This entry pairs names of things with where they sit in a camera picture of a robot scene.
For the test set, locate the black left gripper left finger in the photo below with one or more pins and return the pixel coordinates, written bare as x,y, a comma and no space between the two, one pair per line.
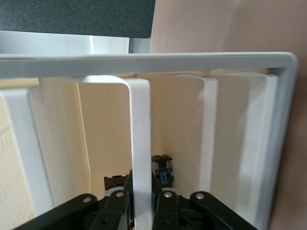
72,213

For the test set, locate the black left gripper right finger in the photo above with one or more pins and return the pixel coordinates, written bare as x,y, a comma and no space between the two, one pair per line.
204,210

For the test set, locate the white plastic drawer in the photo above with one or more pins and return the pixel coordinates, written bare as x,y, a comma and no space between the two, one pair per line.
36,143
141,119
261,143
211,131

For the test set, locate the white drawer cabinet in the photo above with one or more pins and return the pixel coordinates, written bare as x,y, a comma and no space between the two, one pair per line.
168,63

